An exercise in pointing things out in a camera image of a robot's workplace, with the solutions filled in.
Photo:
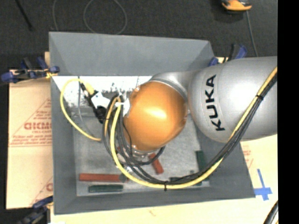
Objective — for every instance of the long red-brown flat block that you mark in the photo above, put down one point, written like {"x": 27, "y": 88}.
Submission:
{"x": 98, "y": 177}

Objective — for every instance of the black cylinder on white bracket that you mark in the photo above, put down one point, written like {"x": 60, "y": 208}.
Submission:
{"x": 100, "y": 100}

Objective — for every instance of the brown cardboard board red print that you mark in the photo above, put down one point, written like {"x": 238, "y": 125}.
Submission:
{"x": 28, "y": 153}

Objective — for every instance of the grey metal bin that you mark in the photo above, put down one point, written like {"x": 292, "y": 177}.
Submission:
{"x": 112, "y": 55}

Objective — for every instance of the dark green flat block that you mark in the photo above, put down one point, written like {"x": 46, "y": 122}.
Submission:
{"x": 105, "y": 188}
{"x": 201, "y": 158}

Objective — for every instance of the short red-brown flat block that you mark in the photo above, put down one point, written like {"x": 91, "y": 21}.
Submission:
{"x": 158, "y": 165}

